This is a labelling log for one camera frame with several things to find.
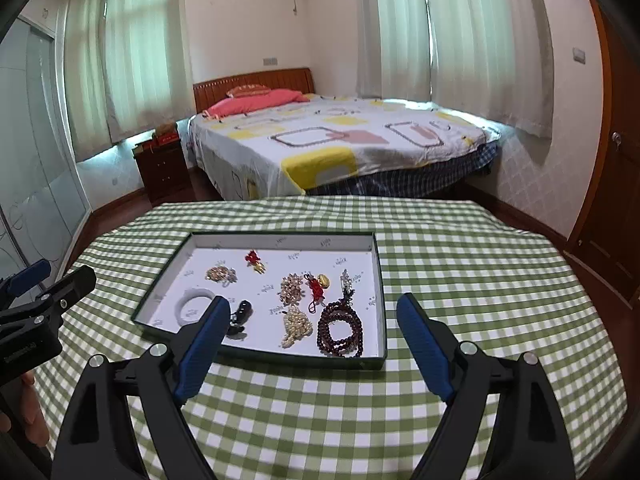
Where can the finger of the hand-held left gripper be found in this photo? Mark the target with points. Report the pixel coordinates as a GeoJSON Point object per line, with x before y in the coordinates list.
{"type": "Point", "coordinates": [75, 282]}
{"type": "Point", "coordinates": [27, 276]}

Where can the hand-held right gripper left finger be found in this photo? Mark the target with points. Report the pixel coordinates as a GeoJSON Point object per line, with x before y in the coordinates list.
{"type": "Point", "coordinates": [205, 345]}

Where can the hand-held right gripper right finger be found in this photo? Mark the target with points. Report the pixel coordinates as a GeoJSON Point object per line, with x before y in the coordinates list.
{"type": "Point", "coordinates": [425, 345]}

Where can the dark gourd pendant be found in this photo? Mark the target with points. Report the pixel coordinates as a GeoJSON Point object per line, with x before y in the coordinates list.
{"type": "Point", "coordinates": [242, 310]}

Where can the red and gold charm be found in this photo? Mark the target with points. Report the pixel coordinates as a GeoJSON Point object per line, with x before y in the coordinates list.
{"type": "Point", "coordinates": [255, 260]}

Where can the green tassel hairpin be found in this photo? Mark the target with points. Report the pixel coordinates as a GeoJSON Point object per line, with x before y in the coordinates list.
{"type": "Point", "coordinates": [346, 285]}

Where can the white printed tray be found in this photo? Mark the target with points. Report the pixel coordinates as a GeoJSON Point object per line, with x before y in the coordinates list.
{"type": "Point", "coordinates": [320, 260]}

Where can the person's left hand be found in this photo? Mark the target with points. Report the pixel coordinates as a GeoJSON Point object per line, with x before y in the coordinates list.
{"type": "Point", "coordinates": [32, 405]}

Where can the white bangle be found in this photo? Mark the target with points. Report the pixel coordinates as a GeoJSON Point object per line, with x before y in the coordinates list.
{"type": "Point", "coordinates": [187, 296]}

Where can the green checked tablecloth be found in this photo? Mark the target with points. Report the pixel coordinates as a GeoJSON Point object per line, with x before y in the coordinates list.
{"type": "Point", "coordinates": [450, 260]}

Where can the frosted glass wardrobe door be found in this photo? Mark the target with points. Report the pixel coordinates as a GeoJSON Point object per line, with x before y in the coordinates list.
{"type": "Point", "coordinates": [35, 160]}

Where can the wooden nightstand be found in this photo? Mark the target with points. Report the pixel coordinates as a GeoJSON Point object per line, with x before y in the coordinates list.
{"type": "Point", "coordinates": [162, 170]}

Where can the blue plaid bed cover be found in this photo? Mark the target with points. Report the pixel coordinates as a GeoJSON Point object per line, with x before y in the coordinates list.
{"type": "Point", "coordinates": [425, 177]}

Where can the red boxes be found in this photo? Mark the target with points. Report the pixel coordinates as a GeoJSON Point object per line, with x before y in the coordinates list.
{"type": "Point", "coordinates": [165, 135]}

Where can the patterned white bed sheet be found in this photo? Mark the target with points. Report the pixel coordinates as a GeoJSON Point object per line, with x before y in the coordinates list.
{"type": "Point", "coordinates": [350, 150]}

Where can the narrow pale green curtain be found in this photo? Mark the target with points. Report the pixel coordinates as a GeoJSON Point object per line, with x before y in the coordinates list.
{"type": "Point", "coordinates": [395, 25]}
{"type": "Point", "coordinates": [87, 70]}

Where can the wooden door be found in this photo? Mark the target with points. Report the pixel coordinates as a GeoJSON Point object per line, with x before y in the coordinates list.
{"type": "Point", "coordinates": [615, 210]}

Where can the wide pale green curtain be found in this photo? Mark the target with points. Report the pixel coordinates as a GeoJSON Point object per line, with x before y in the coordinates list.
{"type": "Point", "coordinates": [145, 50]}
{"type": "Point", "coordinates": [485, 45]}

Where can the pink pillow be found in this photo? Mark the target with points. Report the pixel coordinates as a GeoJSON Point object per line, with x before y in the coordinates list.
{"type": "Point", "coordinates": [250, 102]}

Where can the red embroidered pillow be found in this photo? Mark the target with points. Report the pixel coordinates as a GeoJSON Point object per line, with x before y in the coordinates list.
{"type": "Point", "coordinates": [247, 91]}

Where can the wooden headboard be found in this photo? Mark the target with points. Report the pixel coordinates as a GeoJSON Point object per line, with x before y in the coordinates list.
{"type": "Point", "coordinates": [260, 77]}

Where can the white wall switch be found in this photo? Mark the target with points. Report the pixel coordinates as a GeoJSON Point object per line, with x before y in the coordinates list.
{"type": "Point", "coordinates": [579, 55]}

